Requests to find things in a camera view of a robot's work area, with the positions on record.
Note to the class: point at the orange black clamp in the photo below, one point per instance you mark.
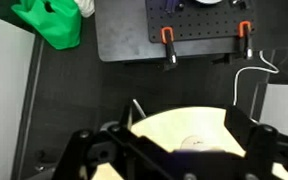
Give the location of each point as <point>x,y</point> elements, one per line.
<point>169,43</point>
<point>245,36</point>

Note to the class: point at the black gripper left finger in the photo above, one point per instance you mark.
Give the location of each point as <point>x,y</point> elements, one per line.
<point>117,146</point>

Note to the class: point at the thin metal rod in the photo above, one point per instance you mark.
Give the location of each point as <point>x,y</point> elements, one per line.
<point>139,108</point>

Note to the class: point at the white cloth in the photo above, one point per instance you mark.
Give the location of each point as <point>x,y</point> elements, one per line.
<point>86,7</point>

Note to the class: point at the black perforated pegboard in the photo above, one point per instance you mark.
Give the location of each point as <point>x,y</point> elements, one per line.
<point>200,23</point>

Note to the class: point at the green cloth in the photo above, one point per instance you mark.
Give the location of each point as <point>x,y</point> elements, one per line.
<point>55,23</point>

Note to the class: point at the white round object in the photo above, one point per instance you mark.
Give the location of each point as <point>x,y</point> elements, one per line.
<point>209,1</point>

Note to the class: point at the small metal fitting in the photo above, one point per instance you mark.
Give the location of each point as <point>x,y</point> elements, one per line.
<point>239,3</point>

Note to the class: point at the white board panel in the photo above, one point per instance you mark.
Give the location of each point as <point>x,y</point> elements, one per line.
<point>284,106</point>
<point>4,100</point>

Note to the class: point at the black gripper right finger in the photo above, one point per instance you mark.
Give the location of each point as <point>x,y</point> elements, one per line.
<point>260,143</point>

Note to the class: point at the grey square platform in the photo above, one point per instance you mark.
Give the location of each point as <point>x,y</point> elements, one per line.
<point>124,30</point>

